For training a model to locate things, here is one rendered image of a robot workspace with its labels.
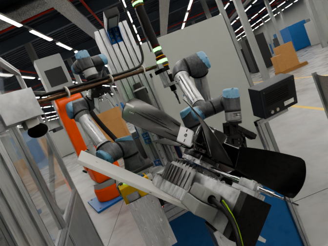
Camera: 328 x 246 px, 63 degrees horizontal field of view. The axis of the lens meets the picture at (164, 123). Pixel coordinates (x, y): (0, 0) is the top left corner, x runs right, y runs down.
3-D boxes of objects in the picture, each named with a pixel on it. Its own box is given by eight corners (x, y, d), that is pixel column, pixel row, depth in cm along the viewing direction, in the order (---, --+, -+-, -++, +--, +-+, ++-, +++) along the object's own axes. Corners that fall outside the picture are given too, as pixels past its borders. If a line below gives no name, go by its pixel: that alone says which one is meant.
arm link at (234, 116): (235, 111, 131) (245, 110, 123) (236, 120, 131) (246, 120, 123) (221, 112, 129) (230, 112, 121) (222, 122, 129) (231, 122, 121)
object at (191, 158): (202, 165, 95) (204, 160, 95) (174, 153, 105) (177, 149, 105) (221, 175, 104) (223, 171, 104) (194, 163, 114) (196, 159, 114)
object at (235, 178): (211, 172, 99) (299, 210, 69) (207, 170, 98) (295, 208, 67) (213, 166, 99) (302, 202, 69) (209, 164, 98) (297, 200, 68)
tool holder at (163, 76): (171, 85, 105) (161, 61, 104) (158, 91, 110) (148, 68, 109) (183, 80, 112) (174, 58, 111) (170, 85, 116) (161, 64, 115)
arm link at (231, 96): (235, 88, 130) (241, 86, 122) (237, 111, 131) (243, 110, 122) (219, 90, 130) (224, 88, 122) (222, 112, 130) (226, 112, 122)
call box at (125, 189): (127, 208, 138) (119, 190, 137) (125, 202, 148) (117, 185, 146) (155, 193, 142) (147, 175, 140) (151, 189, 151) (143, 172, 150)
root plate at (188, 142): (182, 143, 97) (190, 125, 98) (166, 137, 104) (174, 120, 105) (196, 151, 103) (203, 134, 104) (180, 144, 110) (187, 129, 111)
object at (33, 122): (34, 139, 64) (25, 120, 64) (28, 142, 67) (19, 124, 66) (53, 131, 68) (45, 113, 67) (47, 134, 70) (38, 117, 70)
